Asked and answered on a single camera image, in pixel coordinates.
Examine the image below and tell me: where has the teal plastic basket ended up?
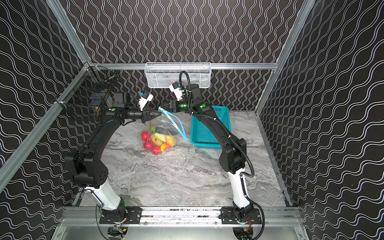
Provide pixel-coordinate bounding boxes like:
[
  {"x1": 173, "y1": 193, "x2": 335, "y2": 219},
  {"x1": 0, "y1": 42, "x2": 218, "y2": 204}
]
[{"x1": 190, "y1": 106, "x2": 232, "y2": 150}]

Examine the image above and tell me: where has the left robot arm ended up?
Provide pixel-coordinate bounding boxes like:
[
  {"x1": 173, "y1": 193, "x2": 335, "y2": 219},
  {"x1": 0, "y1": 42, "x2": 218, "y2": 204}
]
[{"x1": 65, "y1": 92, "x2": 161, "y2": 218}]

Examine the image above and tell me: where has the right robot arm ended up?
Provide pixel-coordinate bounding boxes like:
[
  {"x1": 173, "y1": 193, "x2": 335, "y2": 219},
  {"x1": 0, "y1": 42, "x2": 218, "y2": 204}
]
[{"x1": 162, "y1": 83, "x2": 255, "y2": 223}]

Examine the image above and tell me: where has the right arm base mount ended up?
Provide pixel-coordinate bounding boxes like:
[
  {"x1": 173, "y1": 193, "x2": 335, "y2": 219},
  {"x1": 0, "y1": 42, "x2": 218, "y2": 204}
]
[{"x1": 219, "y1": 207, "x2": 263, "y2": 225}]

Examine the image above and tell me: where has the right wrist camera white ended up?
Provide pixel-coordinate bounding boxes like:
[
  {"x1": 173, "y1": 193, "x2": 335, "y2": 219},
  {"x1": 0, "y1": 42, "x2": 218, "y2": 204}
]
[{"x1": 169, "y1": 82, "x2": 184, "y2": 101}]

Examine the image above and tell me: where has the dark eggplant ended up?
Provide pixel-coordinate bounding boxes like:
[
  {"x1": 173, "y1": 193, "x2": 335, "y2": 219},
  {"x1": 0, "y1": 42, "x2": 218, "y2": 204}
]
[{"x1": 156, "y1": 127, "x2": 179, "y2": 136}]

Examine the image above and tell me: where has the yellow lemon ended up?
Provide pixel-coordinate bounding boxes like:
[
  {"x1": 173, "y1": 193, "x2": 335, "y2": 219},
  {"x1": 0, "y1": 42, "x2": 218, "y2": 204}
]
[{"x1": 151, "y1": 135, "x2": 164, "y2": 147}]

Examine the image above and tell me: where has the clear zip top bag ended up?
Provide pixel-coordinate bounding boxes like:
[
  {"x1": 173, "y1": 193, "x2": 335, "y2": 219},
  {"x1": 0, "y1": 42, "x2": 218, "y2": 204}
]
[{"x1": 140, "y1": 107, "x2": 188, "y2": 155}]

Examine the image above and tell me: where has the brass object in basket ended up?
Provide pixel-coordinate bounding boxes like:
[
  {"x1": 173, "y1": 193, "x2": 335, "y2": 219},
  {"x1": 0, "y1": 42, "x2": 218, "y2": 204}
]
[{"x1": 94, "y1": 107, "x2": 102, "y2": 118}]

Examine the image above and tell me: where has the red tomato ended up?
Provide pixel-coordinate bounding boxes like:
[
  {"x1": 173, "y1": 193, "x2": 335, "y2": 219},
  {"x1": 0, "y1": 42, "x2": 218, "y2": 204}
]
[
  {"x1": 143, "y1": 141, "x2": 154, "y2": 151},
  {"x1": 141, "y1": 132, "x2": 151, "y2": 142}
]

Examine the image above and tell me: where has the small orange fruit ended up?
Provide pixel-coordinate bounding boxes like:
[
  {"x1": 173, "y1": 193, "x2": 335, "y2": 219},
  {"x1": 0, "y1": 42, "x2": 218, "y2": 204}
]
[{"x1": 161, "y1": 143, "x2": 172, "y2": 152}]

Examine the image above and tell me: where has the yellow potato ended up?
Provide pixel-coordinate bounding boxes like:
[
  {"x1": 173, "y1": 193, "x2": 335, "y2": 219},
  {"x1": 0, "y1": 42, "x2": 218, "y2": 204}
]
[{"x1": 165, "y1": 135, "x2": 176, "y2": 147}]

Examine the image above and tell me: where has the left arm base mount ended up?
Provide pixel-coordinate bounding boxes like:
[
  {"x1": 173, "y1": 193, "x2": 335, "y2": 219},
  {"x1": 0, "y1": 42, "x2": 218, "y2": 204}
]
[{"x1": 99, "y1": 207, "x2": 143, "y2": 225}]

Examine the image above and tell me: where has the black wire wall basket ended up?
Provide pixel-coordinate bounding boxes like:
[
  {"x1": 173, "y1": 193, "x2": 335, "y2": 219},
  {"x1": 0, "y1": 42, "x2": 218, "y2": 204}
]
[{"x1": 60, "y1": 67, "x2": 118, "y2": 122}]

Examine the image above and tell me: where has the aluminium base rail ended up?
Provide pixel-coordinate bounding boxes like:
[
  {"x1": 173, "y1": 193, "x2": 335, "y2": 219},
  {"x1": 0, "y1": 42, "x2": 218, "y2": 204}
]
[{"x1": 60, "y1": 207, "x2": 302, "y2": 228}]

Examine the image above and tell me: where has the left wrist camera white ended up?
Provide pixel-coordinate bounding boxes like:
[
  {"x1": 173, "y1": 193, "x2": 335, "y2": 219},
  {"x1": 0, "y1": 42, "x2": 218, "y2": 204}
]
[{"x1": 139, "y1": 91, "x2": 154, "y2": 111}]

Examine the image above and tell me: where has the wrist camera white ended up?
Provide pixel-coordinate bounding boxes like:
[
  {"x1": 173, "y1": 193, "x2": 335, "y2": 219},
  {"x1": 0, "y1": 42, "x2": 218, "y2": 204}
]
[
  {"x1": 169, "y1": 82, "x2": 184, "y2": 101},
  {"x1": 139, "y1": 91, "x2": 154, "y2": 111}
]

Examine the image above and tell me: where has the clear wall-mounted basket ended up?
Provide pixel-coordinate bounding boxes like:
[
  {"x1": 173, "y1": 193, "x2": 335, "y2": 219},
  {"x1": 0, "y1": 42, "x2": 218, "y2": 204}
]
[{"x1": 145, "y1": 62, "x2": 212, "y2": 89}]

